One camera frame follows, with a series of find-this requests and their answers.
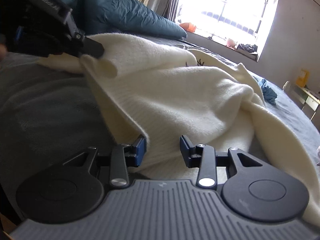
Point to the cream desk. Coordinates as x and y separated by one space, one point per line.
308 100

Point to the cream fluffy blanket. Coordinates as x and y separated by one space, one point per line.
187 100

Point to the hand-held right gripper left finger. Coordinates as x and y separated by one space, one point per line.
140 152

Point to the barred window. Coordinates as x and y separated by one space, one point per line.
232 10

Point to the blue garment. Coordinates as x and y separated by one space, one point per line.
268 92

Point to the teal duvet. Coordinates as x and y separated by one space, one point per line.
120 15

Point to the small fan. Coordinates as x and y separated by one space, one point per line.
287 86

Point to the yellow box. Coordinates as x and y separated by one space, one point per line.
302 77

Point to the grey curtain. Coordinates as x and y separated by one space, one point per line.
170 0

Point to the orange bag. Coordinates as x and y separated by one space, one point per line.
187 27

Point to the pink cup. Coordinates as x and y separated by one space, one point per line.
230 42

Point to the open box of dark items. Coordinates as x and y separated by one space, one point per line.
247 51

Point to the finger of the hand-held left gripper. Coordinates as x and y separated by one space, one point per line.
91 47

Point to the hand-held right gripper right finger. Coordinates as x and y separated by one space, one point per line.
185 152

